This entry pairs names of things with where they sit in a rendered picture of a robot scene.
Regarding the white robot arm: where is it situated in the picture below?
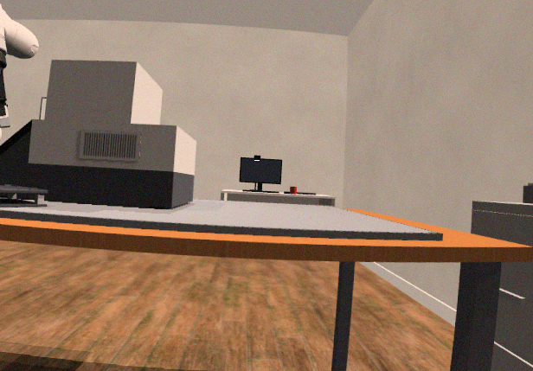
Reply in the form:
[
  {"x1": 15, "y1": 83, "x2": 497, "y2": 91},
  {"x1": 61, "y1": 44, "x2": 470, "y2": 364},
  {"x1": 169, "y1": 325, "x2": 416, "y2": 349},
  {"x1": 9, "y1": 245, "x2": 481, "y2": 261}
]
[{"x1": 0, "y1": 4, "x2": 39, "y2": 59}]

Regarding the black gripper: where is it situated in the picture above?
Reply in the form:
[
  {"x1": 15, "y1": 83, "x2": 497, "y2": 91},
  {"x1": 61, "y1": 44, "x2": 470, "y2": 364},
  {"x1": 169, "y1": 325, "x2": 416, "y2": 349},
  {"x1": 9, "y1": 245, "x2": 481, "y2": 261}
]
[{"x1": 0, "y1": 52, "x2": 10, "y2": 128}]

